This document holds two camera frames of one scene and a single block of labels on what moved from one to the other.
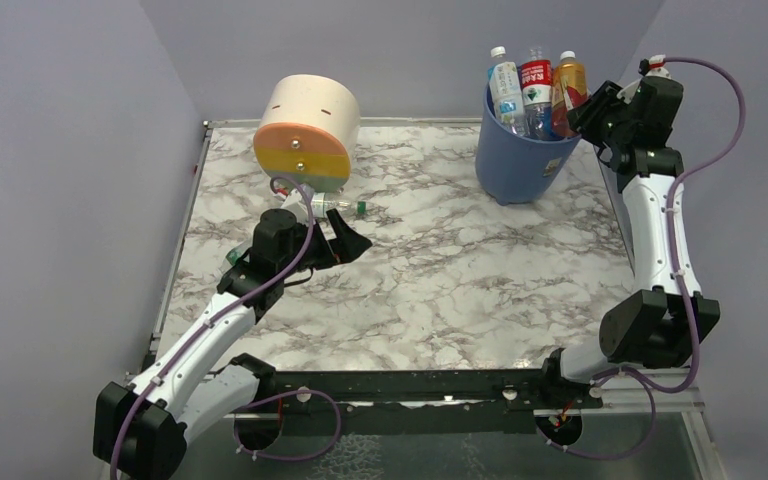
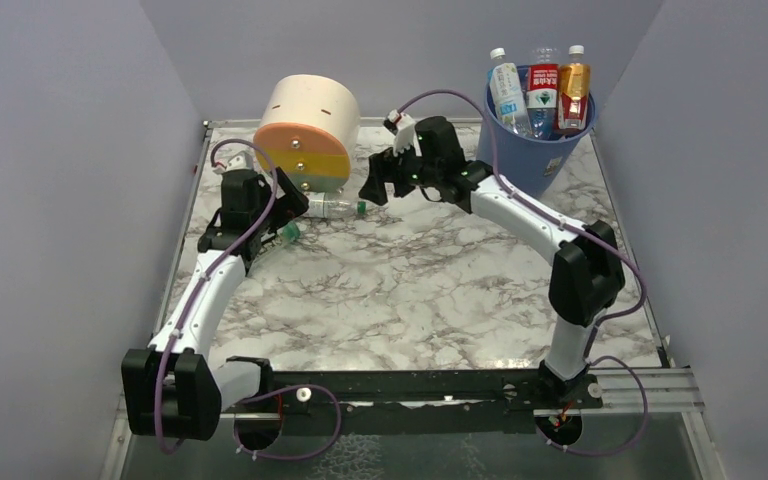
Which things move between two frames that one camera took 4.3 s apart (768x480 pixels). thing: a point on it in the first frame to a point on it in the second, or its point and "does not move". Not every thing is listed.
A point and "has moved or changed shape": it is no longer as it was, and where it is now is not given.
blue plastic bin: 513,168 does not move
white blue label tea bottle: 504,81 does not move
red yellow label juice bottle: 569,89 has moved or changed shape
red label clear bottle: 536,79 has moved or changed shape
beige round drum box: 309,131 does not move
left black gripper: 330,240 to 285,201
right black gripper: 605,114 to 391,171
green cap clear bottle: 321,203 does not move
